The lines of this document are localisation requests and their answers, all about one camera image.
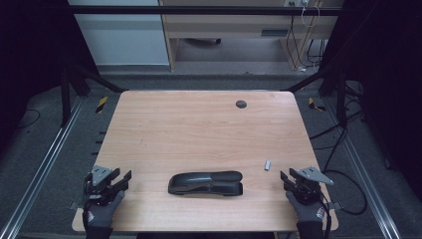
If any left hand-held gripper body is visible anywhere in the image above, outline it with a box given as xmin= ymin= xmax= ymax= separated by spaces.
xmin=84 ymin=164 xmax=125 ymax=207

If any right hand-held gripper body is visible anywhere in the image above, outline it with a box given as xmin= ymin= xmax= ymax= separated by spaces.
xmin=291 ymin=165 xmax=334 ymax=206

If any black stapler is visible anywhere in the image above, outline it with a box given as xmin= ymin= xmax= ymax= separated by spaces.
xmin=167 ymin=170 xmax=244 ymax=197

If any person's right hand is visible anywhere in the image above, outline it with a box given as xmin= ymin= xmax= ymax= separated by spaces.
xmin=285 ymin=190 xmax=328 ymax=225

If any person's left hand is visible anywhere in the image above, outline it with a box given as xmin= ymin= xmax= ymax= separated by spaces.
xmin=82 ymin=190 xmax=126 ymax=231

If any yellow black floor tape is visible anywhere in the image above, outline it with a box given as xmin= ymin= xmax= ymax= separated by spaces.
xmin=308 ymin=97 xmax=327 ymax=113
xmin=95 ymin=96 xmax=109 ymax=115

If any white cabinet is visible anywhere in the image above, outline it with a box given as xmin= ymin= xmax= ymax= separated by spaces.
xmin=68 ymin=0 xmax=171 ymax=67

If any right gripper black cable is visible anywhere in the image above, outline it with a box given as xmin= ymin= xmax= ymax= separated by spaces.
xmin=317 ymin=193 xmax=333 ymax=239

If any black floor cable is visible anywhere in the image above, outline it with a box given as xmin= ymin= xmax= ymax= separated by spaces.
xmin=308 ymin=109 xmax=369 ymax=216

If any aluminium floor rail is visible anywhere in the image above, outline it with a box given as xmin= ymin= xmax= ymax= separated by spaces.
xmin=322 ymin=98 xmax=403 ymax=239
xmin=0 ymin=96 xmax=86 ymax=239

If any black frame strut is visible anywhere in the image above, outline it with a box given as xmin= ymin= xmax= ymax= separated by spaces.
xmin=282 ymin=63 xmax=348 ymax=128
xmin=59 ymin=61 xmax=128 ymax=127

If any white hanging cable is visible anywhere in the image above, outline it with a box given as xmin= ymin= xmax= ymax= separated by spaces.
xmin=300 ymin=0 xmax=321 ymax=29

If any black horizontal frame bar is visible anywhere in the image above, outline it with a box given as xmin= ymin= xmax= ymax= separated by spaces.
xmin=68 ymin=5 xmax=346 ymax=17

